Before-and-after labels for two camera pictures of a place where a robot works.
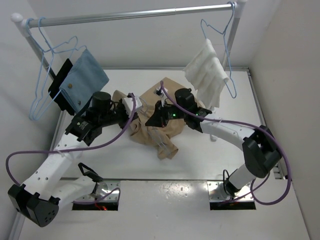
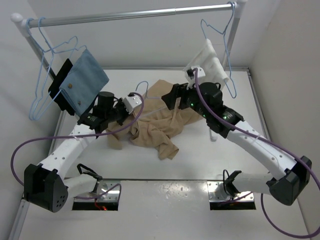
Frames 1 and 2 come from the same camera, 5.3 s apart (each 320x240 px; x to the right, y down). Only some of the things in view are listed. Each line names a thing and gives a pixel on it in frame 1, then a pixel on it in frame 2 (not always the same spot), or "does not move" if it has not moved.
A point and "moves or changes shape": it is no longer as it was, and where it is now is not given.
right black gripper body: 166,113 → 188,97
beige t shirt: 162,91 moves or changes shape
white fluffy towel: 207,74 does not move
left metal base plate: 104,191 does not move
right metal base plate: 217,192 does not move
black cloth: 54,90 does not move
